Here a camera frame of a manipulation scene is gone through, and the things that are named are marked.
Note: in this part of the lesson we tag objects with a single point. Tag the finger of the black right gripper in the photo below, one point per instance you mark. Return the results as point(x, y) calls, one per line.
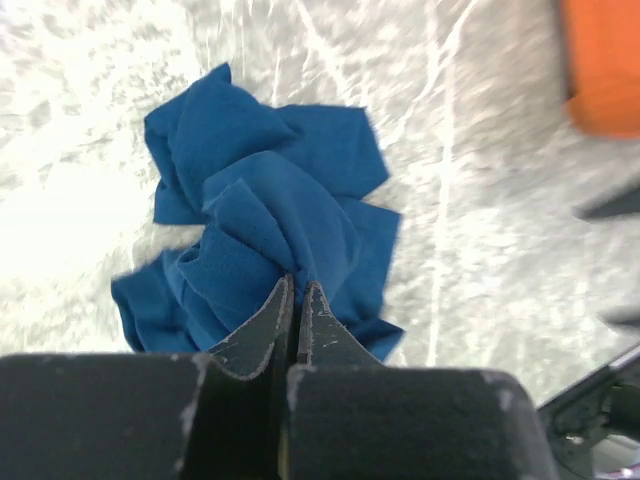
point(622, 203)
point(622, 317)

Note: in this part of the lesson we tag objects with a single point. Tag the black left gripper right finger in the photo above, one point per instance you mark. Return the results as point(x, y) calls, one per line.
point(323, 340)

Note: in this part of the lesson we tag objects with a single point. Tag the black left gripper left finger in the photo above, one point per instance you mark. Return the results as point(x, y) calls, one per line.
point(247, 352)

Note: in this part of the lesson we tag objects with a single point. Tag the blue t shirt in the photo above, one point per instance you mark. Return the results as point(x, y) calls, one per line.
point(277, 191)

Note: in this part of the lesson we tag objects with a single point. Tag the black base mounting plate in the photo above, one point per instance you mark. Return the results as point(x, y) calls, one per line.
point(592, 426)

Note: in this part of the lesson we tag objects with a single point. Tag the orange plastic basket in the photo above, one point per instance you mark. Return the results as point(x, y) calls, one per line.
point(601, 53)

